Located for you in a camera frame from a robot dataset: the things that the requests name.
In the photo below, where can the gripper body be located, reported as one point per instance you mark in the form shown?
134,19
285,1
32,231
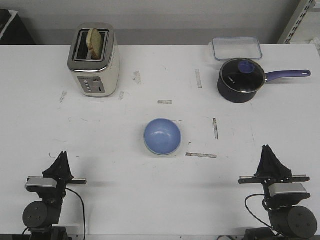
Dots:
271,179
74,181

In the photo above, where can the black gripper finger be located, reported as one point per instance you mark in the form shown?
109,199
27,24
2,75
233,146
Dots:
274,166
261,170

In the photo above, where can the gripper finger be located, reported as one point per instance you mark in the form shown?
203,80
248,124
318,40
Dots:
56,169
68,173

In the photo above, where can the blue bowl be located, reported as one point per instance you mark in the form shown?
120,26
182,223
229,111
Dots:
162,130

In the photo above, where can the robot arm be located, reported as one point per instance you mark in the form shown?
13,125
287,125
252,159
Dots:
288,220
41,217

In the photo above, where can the dark blue saucepan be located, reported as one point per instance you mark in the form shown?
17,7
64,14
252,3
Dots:
236,97

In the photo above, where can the glass pot lid blue knob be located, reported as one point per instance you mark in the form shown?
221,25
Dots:
242,75

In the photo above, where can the cream toaster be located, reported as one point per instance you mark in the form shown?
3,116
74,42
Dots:
95,78

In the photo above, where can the clear plastic food container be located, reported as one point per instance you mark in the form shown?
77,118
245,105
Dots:
226,48

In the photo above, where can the bread slice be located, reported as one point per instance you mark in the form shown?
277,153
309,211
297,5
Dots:
94,42

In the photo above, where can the black box in corner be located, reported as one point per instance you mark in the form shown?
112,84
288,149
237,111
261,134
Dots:
12,29

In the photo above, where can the white slotted shelf rack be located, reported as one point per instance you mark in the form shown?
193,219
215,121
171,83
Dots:
304,24

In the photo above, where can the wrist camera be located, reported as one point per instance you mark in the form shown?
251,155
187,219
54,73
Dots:
40,184
282,188

